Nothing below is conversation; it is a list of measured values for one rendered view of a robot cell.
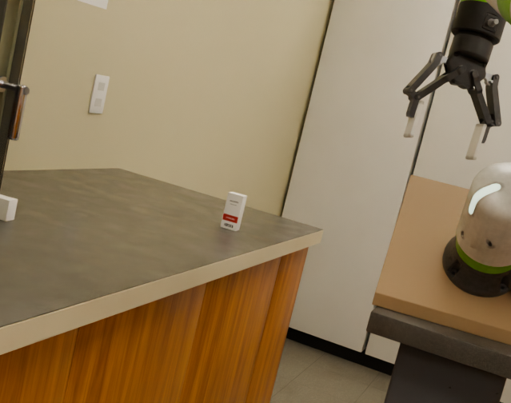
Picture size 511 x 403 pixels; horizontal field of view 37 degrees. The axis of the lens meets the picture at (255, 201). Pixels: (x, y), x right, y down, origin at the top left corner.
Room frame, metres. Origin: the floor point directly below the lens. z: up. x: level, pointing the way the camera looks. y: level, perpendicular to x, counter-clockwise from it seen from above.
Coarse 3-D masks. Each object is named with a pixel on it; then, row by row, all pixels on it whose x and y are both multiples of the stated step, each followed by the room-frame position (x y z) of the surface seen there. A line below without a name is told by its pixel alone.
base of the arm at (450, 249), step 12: (444, 252) 1.47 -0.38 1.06; (456, 252) 1.42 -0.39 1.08; (444, 264) 1.46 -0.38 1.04; (456, 264) 1.43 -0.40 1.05; (456, 276) 1.42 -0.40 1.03; (468, 276) 1.41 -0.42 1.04; (480, 276) 1.39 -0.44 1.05; (492, 276) 1.39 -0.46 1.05; (504, 276) 1.41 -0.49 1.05; (468, 288) 1.41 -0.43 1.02; (480, 288) 1.40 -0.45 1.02; (492, 288) 1.40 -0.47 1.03; (504, 288) 1.42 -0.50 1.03
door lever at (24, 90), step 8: (0, 80) 1.22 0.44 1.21; (0, 88) 1.22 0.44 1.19; (8, 88) 1.21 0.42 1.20; (16, 88) 1.21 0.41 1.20; (24, 88) 1.20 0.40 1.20; (16, 96) 1.20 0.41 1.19; (24, 96) 1.21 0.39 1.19; (16, 104) 1.20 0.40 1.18; (24, 104) 1.21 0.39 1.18; (16, 112) 1.20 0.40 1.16; (16, 120) 1.20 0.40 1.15; (8, 128) 1.21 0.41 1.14; (16, 128) 1.20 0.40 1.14; (8, 136) 1.20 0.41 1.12; (16, 136) 1.21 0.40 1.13
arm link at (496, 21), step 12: (468, 0) 1.45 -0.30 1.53; (468, 12) 1.44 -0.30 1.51; (480, 12) 1.43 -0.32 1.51; (492, 12) 1.43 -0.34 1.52; (456, 24) 1.46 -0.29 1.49; (468, 24) 1.44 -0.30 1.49; (480, 24) 1.43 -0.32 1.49; (492, 24) 1.42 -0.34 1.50; (504, 24) 1.45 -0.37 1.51; (480, 36) 1.44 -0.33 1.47; (492, 36) 1.43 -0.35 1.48
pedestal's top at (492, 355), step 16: (384, 320) 1.36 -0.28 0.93; (400, 320) 1.35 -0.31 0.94; (416, 320) 1.38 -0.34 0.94; (384, 336) 1.36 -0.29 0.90; (400, 336) 1.35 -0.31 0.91; (416, 336) 1.34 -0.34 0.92; (432, 336) 1.33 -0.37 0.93; (448, 336) 1.32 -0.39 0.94; (464, 336) 1.35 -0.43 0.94; (432, 352) 1.33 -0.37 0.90; (448, 352) 1.32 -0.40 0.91; (464, 352) 1.31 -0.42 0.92; (480, 352) 1.30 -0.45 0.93; (496, 352) 1.30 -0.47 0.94; (480, 368) 1.30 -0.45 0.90; (496, 368) 1.29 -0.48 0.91
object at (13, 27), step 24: (0, 0) 1.19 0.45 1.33; (24, 0) 1.24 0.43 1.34; (0, 24) 1.20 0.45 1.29; (24, 24) 1.25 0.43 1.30; (0, 48) 1.21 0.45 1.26; (24, 48) 1.26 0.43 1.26; (0, 72) 1.22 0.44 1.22; (0, 96) 1.23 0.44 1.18; (0, 120) 1.24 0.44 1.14; (0, 144) 1.25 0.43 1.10; (0, 168) 1.26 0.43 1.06
